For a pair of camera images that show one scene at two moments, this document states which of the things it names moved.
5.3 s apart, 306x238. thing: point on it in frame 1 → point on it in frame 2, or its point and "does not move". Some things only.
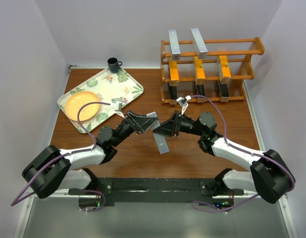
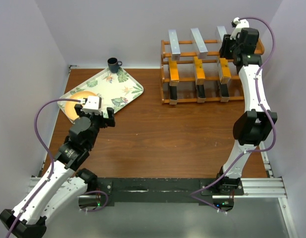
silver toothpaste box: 199,43 does not move
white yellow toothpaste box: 224,70 does not move
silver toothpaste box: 160,139 → 222,31
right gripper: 172,127 → 227,42
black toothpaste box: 224,92 does not move
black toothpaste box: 173,93 does not move
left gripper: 143,123 → 106,122
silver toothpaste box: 175,45 does not move
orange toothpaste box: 199,71 does not move
